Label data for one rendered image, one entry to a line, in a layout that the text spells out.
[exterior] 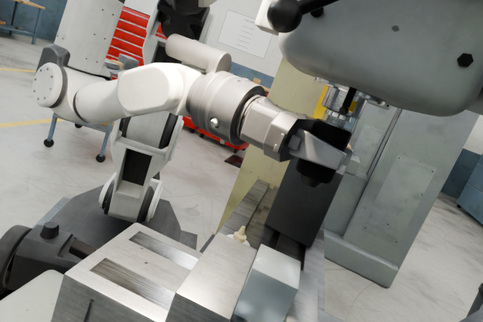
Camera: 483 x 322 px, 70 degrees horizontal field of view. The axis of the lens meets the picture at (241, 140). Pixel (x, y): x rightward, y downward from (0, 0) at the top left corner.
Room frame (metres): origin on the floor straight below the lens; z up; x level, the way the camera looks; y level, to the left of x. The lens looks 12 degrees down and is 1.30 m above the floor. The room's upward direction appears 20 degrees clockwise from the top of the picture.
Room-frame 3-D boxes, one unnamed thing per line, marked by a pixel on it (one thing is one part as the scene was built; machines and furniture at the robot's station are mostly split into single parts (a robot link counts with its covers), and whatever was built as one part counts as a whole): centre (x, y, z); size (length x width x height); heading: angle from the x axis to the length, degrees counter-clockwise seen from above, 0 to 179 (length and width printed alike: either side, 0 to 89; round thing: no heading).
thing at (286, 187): (0.86, -0.21, 1.06); 0.22 x 0.12 x 0.20; 164
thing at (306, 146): (0.39, -0.08, 1.23); 0.06 x 0.02 x 0.03; 66
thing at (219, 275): (0.36, -0.03, 1.05); 0.15 x 0.06 x 0.04; 171
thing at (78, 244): (0.39, 0.14, 1.00); 0.04 x 0.02 x 0.02; 81
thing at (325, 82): (0.42, -0.10, 1.31); 0.09 x 0.09 x 0.01
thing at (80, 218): (1.20, 0.32, 0.59); 0.64 x 0.52 x 0.33; 9
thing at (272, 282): (0.36, -0.09, 1.07); 0.06 x 0.05 x 0.06; 171
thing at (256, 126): (0.46, -0.01, 1.23); 0.13 x 0.12 x 0.10; 156
